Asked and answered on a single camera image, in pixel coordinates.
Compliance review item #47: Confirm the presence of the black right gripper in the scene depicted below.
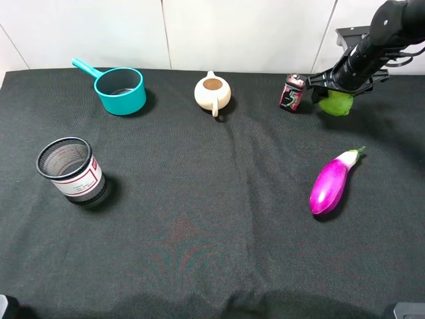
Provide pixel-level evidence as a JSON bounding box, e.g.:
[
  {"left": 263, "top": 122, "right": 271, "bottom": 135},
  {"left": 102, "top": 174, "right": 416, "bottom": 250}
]
[{"left": 306, "top": 66, "right": 390, "bottom": 104}]

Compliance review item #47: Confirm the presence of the green lime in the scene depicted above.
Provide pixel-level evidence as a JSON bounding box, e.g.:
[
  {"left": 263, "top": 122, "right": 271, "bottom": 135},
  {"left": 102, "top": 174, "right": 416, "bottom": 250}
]
[{"left": 319, "top": 90, "right": 354, "bottom": 116}]

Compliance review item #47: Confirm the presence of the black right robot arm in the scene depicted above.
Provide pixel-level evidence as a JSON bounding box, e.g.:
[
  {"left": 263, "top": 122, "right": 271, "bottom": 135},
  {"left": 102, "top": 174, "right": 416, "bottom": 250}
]
[{"left": 306, "top": 1, "right": 424, "bottom": 101}]

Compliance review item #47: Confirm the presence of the black gum box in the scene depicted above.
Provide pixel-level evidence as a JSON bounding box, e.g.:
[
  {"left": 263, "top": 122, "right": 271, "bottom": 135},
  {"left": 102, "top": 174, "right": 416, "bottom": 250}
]
[{"left": 279, "top": 73, "right": 307, "bottom": 112}]

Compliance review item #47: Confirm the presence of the purple eggplant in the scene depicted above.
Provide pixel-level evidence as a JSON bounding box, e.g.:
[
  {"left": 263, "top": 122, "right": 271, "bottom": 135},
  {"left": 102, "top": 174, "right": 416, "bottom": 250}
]
[{"left": 309, "top": 146, "right": 366, "bottom": 216}]

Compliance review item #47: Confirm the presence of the cream ceramic teapot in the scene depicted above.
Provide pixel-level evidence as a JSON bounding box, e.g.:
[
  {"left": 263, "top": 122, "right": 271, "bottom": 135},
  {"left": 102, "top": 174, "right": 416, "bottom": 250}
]
[{"left": 194, "top": 70, "right": 231, "bottom": 118}]

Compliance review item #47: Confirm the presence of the black tablecloth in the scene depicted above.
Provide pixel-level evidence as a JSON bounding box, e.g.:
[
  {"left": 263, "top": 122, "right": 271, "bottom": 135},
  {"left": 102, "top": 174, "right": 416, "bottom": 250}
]
[{"left": 1, "top": 68, "right": 424, "bottom": 318}]

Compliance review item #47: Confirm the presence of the teal plastic saucepan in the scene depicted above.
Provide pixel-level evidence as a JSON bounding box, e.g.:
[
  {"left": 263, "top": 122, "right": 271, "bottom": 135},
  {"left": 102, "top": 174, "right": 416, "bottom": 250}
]
[{"left": 72, "top": 58, "right": 147, "bottom": 116}]

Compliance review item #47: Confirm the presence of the black mesh pen holder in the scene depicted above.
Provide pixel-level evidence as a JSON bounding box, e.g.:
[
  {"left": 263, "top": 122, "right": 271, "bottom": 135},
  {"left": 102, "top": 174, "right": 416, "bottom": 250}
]
[{"left": 37, "top": 137, "right": 108, "bottom": 205}]

